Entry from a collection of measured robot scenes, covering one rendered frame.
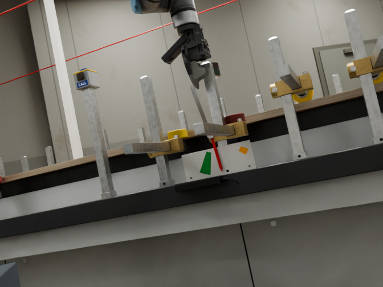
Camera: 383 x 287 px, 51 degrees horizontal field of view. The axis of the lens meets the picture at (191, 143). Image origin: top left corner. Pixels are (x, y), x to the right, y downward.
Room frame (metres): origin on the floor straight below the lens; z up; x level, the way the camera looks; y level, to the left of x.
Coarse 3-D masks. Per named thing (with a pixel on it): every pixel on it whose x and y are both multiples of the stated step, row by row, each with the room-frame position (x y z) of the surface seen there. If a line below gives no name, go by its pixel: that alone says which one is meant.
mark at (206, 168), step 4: (208, 152) 1.44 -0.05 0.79; (208, 156) 1.44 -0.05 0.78; (204, 160) 1.44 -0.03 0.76; (208, 160) 1.44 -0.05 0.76; (204, 164) 1.44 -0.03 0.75; (208, 164) 1.44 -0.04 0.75; (204, 168) 1.44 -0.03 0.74; (208, 168) 1.44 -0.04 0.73; (200, 172) 1.45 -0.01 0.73; (204, 172) 1.45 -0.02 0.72; (208, 172) 1.44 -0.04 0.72
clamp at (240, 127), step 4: (228, 124) 1.40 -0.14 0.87; (232, 124) 1.40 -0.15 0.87; (236, 124) 1.39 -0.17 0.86; (240, 124) 1.39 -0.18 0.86; (244, 124) 1.40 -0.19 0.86; (236, 128) 1.39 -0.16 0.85; (240, 128) 1.39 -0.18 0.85; (244, 128) 1.39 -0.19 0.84; (236, 132) 1.40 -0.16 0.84; (240, 132) 1.39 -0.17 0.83; (244, 132) 1.39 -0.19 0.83; (216, 136) 1.42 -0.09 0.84; (220, 136) 1.42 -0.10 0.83; (224, 136) 1.41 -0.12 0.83; (228, 136) 1.41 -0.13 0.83; (232, 136) 1.40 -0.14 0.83; (236, 136) 1.40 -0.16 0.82; (240, 136) 1.41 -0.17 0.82; (216, 140) 1.42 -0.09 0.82; (220, 140) 1.42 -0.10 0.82
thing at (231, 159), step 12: (240, 144) 1.39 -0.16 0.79; (192, 156) 1.46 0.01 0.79; (204, 156) 1.44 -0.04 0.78; (228, 156) 1.41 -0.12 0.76; (240, 156) 1.40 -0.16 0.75; (252, 156) 1.38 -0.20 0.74; (192, 168) 1.46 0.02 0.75; (216, 168) 1.43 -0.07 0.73; (228, 168) 1.42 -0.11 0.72; (240, 168) 1.40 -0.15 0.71; (252, 168) 1.39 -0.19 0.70; (192, 180) 1.46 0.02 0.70
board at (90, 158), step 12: (336, 96) 1.43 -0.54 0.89; (348, 96) 1.42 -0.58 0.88; (360, 96) 1.43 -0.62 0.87; (300, 108) 1.48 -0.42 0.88; (312, 108) 1.50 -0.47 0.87; (252, 120) 1.54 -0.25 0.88; (264, 120) 1.58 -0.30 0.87; (192, 132) 1.63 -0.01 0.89; (108, 156) 1.77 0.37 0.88; (48, 168) 1.89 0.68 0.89; (60, 168) 1.87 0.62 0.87; (12, 180) 1.97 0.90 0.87
